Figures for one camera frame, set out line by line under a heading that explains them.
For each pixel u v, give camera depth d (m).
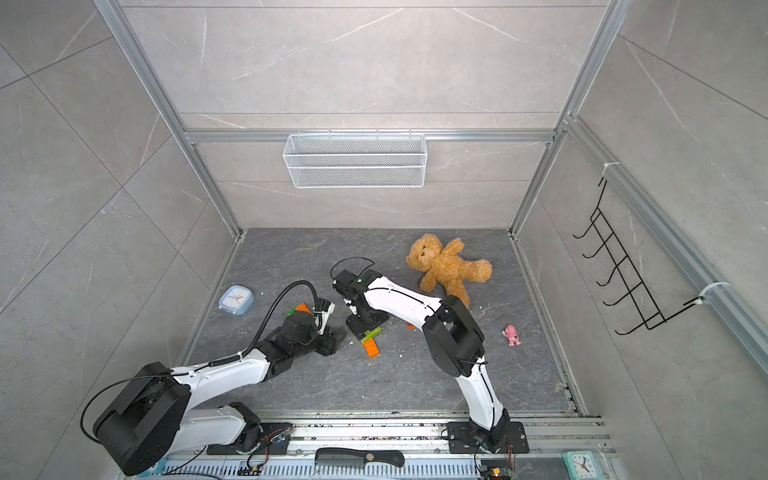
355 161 1.01
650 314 0.59
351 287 0.71
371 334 0.84
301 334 0.68
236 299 0.98
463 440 0.75
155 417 0.41
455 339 0.51
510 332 0.90
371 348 0.87
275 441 0.72
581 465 0.69
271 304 0.99
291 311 0.70
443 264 1.00
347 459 0.71
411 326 0.57
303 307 0.96
